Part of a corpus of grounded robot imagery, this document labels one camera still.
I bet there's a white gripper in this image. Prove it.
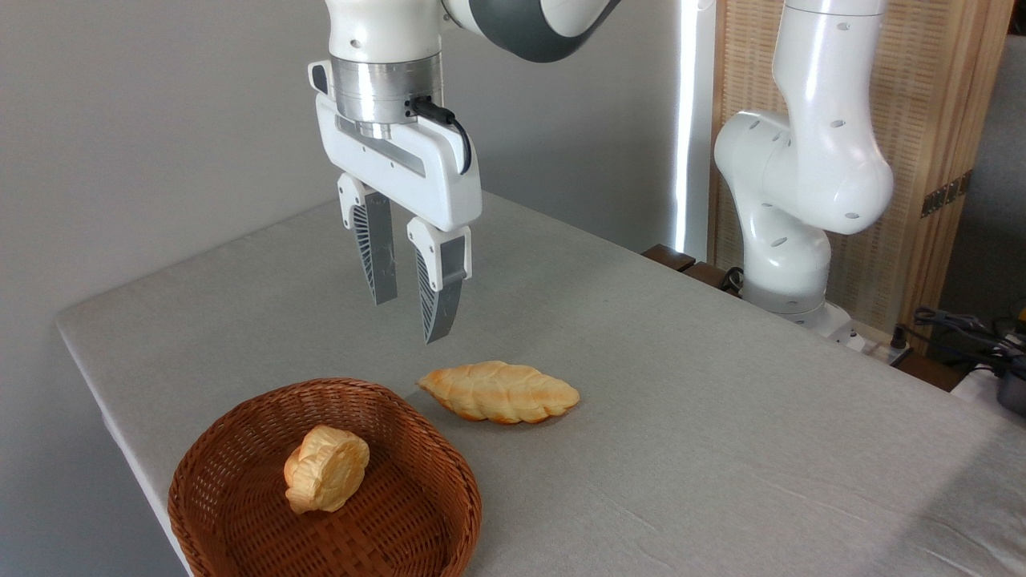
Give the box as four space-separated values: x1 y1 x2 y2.
308 59 483 345

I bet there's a long braided bread loaf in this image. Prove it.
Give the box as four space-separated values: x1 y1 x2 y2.
417 361 581 425

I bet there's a round bread roll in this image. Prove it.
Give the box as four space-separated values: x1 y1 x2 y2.
283 425 371 514

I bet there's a brown wicker basket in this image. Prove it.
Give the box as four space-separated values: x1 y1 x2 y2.
167 378 483 577

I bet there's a dark brown wooden block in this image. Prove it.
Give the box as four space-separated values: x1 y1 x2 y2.
681 261 740 296
640 244 697 274

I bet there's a grey tablecloth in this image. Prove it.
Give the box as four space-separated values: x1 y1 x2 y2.
55 191 1026 577

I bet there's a dark metal screen hinge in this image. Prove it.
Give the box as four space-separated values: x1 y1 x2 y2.
919 169 974 219

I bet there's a wooden slatted folding screen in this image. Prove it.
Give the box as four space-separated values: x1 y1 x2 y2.
709 0 1016 353

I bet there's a grey metal pot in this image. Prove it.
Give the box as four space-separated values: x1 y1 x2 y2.
996 372 1026 417

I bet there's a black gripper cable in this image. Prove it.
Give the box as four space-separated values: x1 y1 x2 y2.
406 95 474 176

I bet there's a black cable bundle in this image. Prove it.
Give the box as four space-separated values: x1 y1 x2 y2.
891 306 1026 379

